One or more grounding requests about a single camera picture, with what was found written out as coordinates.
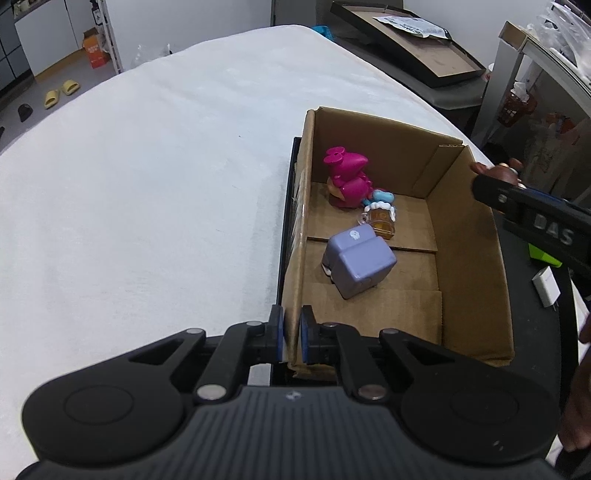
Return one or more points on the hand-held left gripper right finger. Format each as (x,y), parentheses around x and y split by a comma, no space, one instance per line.
(304,339)

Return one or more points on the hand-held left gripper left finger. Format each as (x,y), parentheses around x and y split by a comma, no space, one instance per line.
(280,339)

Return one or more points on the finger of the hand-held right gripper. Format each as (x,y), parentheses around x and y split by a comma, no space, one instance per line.
(494,191)

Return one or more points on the black shallow tray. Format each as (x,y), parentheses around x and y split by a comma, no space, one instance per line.
(531,304)

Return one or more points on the purple block toy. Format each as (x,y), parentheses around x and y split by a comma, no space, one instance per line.
(360,263)

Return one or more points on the brown cardboard box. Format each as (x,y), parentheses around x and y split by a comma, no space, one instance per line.
(406,295)

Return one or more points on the beer mug toy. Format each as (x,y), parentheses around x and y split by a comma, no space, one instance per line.
(381,221)

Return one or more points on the pink toy figure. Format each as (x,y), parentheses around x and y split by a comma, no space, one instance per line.
(346,177)

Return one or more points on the person's right hand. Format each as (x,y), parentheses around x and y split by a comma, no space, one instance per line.
(579,410)

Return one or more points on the green cube toy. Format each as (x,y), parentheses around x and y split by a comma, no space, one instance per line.
(542,254)

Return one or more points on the white charger plug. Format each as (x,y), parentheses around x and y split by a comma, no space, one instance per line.
(547,288)

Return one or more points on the red mesh basket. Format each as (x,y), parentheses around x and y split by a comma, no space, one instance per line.
(515,108)

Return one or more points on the black shallow box lid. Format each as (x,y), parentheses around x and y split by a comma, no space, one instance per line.
(415,50)

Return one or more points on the clear plastic bag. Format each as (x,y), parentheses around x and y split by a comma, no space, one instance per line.
(568,32)

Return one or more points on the blue plastic item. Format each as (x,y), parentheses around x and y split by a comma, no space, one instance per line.
(322,32)

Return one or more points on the crumpled clear plastic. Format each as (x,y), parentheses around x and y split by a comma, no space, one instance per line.
(152,54)

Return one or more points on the yellow slipper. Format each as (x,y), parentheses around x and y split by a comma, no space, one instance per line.
(70,87)
(51,99)

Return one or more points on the black shoe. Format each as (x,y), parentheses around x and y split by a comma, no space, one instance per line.
(25,112)

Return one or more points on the orange cardboard box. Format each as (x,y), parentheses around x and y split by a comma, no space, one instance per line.
(96,48)

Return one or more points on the white narrow rack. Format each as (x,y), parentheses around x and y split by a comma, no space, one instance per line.
(106,32)

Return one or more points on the white cabinet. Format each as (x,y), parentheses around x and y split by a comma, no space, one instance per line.
(51,32)

